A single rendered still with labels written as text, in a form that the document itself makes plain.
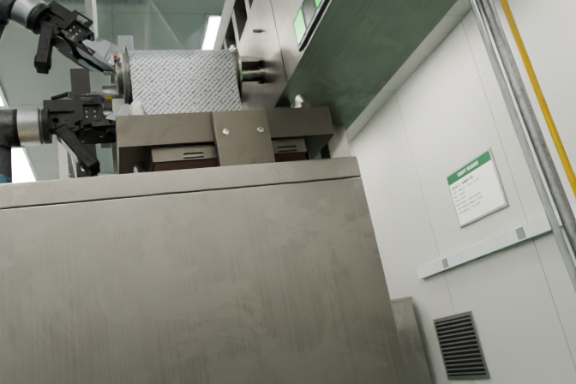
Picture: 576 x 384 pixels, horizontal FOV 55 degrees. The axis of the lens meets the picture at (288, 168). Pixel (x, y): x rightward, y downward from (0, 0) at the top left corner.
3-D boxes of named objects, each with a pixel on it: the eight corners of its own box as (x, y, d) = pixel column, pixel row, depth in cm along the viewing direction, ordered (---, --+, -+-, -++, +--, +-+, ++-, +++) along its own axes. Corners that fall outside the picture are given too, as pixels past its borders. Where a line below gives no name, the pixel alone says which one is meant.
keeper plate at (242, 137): (219, 172, 98) (210, 116, 102) (273, 168, 101) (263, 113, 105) (221, 167, 96) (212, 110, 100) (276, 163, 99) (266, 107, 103)
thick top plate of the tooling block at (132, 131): (118, 179, 109) (116, 151, 111) (309, 164, 122) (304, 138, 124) (118, 147, 95) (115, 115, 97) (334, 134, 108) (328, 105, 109)
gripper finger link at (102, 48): (125, 49, 127) (91, 28, 128) (110, 67, 125) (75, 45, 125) (126, 57, 130) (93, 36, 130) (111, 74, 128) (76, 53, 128)
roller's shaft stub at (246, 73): (235, 87, 138) (232, 72, 139) (262, 87, 140) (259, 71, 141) (238, 79, 134) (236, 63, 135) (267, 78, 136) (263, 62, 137)
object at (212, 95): (139, 161, 116) (131, 83, 122) (249, 153, 123) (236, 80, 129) (139, 160, 116) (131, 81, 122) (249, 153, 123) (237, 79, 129)
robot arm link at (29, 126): (17, 137, 107) (24, 153, 115) (43, 135, 109) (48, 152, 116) (16, 102, 110) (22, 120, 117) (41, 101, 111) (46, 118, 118)
